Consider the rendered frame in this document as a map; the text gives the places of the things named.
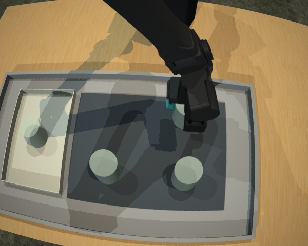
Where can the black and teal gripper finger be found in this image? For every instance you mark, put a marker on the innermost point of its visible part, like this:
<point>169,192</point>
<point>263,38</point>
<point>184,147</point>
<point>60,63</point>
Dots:
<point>170,106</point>

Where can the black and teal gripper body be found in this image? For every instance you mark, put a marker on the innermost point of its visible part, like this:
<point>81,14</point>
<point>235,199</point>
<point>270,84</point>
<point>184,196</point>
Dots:
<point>172,92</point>

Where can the beige shallow tray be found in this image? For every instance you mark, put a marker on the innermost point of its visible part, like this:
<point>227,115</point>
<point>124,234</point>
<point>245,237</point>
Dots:
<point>42,168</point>

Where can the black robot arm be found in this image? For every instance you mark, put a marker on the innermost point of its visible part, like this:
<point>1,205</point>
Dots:
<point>183,53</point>

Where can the clear glass jar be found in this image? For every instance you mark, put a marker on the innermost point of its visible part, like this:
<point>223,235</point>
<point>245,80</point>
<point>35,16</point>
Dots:
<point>178,116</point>
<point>104,165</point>
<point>33,130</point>
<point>187,172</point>

